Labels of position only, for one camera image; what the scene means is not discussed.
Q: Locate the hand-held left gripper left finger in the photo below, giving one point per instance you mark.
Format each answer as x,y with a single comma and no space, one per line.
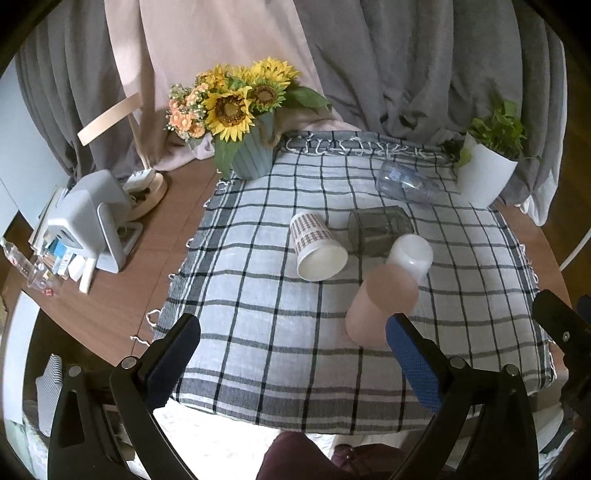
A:
170,365

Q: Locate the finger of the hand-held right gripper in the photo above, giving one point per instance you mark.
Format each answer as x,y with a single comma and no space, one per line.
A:
556,314

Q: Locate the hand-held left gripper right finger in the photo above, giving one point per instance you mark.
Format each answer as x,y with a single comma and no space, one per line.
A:
412,357

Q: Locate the pink cup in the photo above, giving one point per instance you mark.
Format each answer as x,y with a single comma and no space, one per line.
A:
381,300

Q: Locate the white cup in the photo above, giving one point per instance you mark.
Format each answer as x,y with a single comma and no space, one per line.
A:
411,254

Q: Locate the dark grey transparent cup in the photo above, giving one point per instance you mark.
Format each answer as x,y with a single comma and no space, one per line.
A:
378,228

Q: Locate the patterned paper cup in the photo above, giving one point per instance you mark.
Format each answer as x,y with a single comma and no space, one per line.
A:
314,244

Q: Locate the clear plastic cup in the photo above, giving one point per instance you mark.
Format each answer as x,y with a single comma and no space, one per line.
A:
406,182

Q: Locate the checked grey white cloth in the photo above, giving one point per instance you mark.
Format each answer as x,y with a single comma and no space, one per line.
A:
277,323

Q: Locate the grey striped cloth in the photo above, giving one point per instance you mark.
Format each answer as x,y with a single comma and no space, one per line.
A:
48,397

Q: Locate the person's maroon trouser leg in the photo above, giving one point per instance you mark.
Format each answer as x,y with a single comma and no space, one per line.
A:
304,459

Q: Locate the stack of books and papers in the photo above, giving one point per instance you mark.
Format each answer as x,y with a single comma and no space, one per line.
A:
60,265

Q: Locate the white plant pot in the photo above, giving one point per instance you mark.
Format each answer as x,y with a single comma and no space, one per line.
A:
485,175

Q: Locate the white desktop device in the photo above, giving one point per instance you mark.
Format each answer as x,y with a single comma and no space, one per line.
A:
78,217

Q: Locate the clear plastic bottle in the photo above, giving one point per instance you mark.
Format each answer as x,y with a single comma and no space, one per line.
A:
21,261

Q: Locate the green leafy plant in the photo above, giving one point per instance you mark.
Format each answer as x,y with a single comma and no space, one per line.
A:
501,127

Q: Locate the teal ribbed vase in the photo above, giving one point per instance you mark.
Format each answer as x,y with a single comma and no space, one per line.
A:
251,157

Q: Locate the sunflower bouquet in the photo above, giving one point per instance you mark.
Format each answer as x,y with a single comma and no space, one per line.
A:
228,108

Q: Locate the grey curtain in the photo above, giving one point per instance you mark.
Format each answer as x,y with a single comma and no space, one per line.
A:
415,69
60,92

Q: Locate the pink curtain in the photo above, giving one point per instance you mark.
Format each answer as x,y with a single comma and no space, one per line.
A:
194,50

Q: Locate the white chair frame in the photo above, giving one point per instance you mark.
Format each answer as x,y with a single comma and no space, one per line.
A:
575,251

